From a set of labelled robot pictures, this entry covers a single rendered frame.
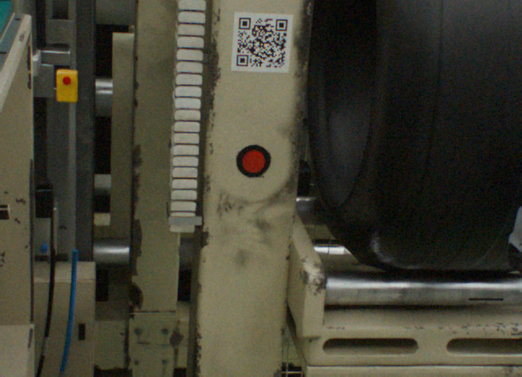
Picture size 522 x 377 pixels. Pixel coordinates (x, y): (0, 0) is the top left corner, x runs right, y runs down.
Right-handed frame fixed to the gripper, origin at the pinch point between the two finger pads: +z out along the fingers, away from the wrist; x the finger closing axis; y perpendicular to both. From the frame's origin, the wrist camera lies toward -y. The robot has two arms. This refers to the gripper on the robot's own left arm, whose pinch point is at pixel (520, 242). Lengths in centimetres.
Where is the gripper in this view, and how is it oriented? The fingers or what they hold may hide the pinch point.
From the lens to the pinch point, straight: 124.4
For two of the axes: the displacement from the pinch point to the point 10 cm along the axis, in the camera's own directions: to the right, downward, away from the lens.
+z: -1.4, -2.3, 9.6
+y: 0.5, -9.7, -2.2
